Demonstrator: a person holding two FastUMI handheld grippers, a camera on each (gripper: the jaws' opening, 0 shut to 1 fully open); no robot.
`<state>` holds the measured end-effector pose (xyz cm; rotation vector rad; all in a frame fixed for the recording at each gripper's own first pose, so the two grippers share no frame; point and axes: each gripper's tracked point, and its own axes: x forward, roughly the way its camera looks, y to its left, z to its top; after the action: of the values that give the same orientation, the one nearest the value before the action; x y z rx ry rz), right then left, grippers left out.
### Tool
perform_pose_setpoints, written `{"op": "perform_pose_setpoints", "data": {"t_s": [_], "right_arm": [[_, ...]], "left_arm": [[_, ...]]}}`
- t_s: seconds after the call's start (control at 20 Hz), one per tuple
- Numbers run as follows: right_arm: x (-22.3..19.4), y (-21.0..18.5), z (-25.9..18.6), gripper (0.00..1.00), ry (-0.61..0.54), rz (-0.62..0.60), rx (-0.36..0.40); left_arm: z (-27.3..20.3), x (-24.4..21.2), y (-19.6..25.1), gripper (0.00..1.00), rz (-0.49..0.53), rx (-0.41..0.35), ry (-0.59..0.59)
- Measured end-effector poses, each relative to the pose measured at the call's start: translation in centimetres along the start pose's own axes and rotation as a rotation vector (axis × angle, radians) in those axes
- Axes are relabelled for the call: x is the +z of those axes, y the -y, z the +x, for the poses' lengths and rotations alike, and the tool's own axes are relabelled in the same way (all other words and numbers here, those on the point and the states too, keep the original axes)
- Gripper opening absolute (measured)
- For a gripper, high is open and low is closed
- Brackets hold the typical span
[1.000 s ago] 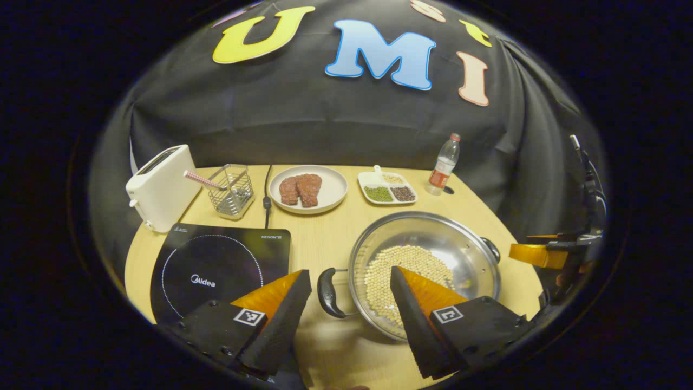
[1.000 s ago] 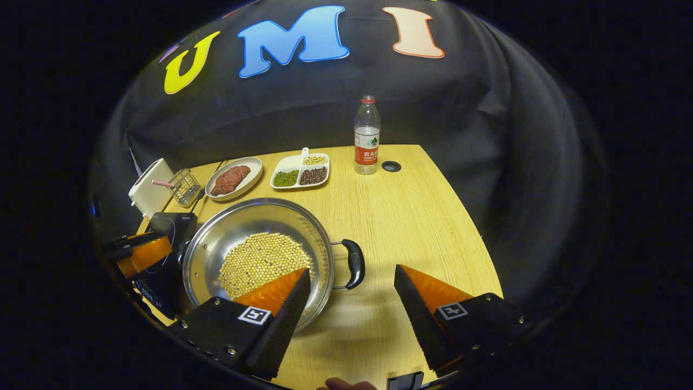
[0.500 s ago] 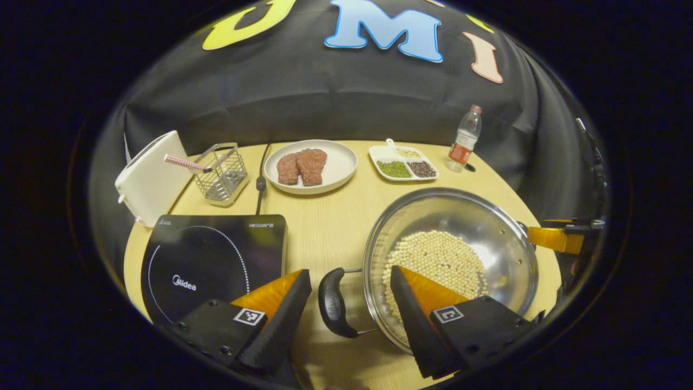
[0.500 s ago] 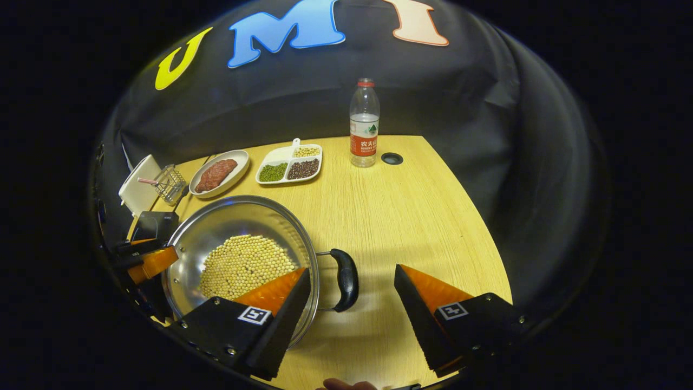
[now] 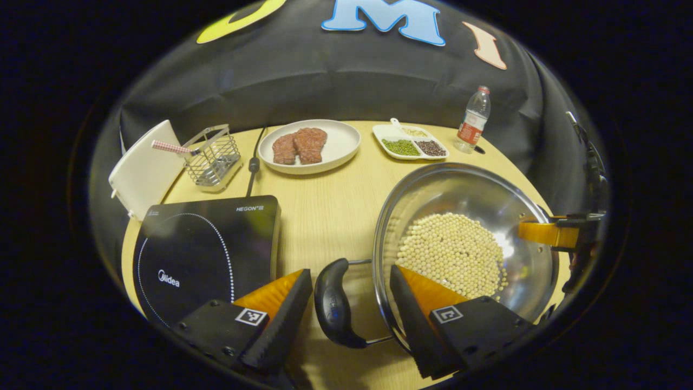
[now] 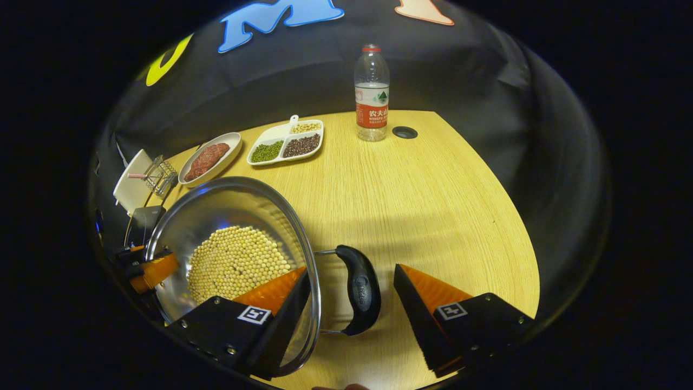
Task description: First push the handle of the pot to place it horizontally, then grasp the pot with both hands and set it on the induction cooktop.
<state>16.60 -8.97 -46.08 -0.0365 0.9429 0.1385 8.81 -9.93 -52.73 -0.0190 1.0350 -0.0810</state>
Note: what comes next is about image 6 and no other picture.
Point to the white oval plate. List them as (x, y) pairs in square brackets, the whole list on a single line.
[(230, 143)]

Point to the large soybeans heap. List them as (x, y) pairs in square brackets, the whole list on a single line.
[(238, 262)]

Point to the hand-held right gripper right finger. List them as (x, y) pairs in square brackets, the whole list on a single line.
[(419, 325)]

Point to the green mung beans heap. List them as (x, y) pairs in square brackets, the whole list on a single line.
[(267, 152)]

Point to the white divided dish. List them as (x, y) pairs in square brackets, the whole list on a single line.
[(276, 132)]

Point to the small yellow soybeans heap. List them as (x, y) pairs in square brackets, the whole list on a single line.
[(306, 128)]

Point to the brown meat patty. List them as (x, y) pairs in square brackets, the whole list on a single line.
[(196, 170), (216, 151)]

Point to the white toaster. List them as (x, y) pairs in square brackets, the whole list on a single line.
[(132, 184)]

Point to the black induction cooktop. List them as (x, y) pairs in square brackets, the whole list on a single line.
[(143, 225)]

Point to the dark red beans heap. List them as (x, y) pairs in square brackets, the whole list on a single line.
[(301, 145)]

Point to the black table grommet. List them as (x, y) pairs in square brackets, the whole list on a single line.
[(405, 132)]

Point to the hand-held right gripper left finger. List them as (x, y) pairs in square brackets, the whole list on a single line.
[(284, 330)]

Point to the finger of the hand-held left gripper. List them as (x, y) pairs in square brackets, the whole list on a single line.
[(146, 254), (154, 273)]

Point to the clear plastic water bottle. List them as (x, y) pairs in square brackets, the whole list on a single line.
[(372, 92)]

